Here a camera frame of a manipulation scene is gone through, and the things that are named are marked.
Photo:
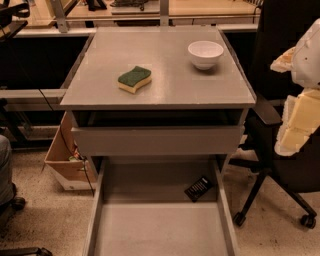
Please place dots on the open grey middle drawer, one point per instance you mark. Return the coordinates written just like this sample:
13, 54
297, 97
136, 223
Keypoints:
140, 209

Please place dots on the black rxbar chocolate bar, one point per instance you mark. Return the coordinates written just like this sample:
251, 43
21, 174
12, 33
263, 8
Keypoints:
198, 189

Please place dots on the white ceramic bowl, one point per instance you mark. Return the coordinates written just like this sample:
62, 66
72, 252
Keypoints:
204, 54

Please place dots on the grey top drawer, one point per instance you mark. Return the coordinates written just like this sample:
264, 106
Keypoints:
157, 132

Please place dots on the person leg in jeans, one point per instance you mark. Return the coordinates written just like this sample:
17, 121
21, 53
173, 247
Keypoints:
6, 185

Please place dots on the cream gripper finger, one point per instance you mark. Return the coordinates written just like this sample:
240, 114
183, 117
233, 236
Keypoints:
300, 119
284, 62

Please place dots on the green yellow sponge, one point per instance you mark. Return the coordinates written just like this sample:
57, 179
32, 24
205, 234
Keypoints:
133, 80

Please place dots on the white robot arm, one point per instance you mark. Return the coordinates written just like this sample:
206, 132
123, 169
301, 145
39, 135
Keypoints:
306, 59

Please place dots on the grey drawer cabinet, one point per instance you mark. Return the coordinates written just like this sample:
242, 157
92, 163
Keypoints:
176, 83

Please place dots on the black office chair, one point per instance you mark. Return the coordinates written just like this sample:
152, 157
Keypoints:
281, 25

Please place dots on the cardboard box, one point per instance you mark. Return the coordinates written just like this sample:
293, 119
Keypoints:
71, 172

